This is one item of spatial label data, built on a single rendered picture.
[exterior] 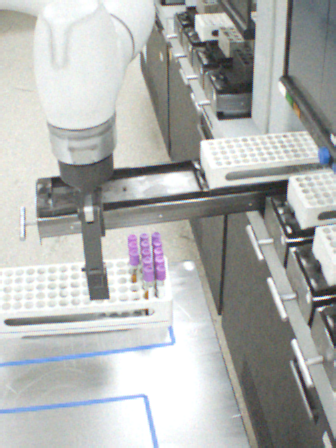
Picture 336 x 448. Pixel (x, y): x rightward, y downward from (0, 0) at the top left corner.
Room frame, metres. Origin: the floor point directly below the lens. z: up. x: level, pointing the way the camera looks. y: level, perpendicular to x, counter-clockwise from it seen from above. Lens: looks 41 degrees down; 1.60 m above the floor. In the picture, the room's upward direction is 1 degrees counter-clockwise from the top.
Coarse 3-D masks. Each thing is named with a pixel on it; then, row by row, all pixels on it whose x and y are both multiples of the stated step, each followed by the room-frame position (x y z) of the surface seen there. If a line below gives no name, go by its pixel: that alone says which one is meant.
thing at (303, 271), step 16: (288, 256) 0.85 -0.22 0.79; (304, 256) 0.81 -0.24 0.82; (288, 272) 0.83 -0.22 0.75; (304, 272) 0.78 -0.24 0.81; (320, 272) 0.77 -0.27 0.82; (272, 288) 0.80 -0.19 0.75; (304, 288) 0.75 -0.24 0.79; (320, 288) 0.73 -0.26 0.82; (304, 304) 0.74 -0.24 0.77; (320, 304) 0.72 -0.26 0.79
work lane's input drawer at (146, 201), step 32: (192, 160) 1.11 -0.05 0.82; (64, 192) 1.03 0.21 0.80; (128, 192) 1.02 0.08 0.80; (160, 192) 1.02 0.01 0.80; (192, 192) 1.00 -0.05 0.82; (224, 192) 1.01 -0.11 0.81; (256, 192) 1.01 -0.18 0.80; (32, 224) 1.00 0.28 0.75; (64, 224) 0.95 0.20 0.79; (128, 224) 0.97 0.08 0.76
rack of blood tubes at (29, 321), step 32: (0, 288) 0.69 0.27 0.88; (32, 288) 0.69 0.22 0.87; (64, 288) 0.69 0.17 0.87; (128, 288) 0.68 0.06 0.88; (0, 320) 0.63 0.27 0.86; (32, 320) 0.67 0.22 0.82; (64, 320) 0.67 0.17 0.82; (96, 320) 0.65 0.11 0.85; (128, 320) 0.65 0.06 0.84; (160, 320) 0.66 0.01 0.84
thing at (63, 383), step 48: (192, 288) 0.74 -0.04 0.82; (48, 336) 0.64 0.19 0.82; (96, 336) 0.64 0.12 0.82; (144, 336) 0.64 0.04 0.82; (192, 336) 0.64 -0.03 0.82; (0, 384) 0.54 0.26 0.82; (48, 384) 0.54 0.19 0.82; (96, 384) 0.54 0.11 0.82; (144, 384) 0.54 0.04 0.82; (192, 384) 0.54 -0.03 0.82; (0, 432) 0.45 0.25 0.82; (48, 432) 0.45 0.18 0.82; (96, 432) 0.46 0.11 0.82; (144, 432) 0.46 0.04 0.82; (192, 432) 0.46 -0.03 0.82; (240, 432) 0.45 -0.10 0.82
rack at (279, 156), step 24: (216, 144) 1.11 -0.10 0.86; (240, 144) 1.10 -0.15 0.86; (264, 144) 1.11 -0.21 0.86; (288, 144) 1.10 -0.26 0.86; (312, 144) 1.11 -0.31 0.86; (216, 168) 1.02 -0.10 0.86; (240, 168) 1.02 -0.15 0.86; (264, 168) 1.09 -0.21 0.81; (288, 168) 1.08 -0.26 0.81; (312, 168) 1.08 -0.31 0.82
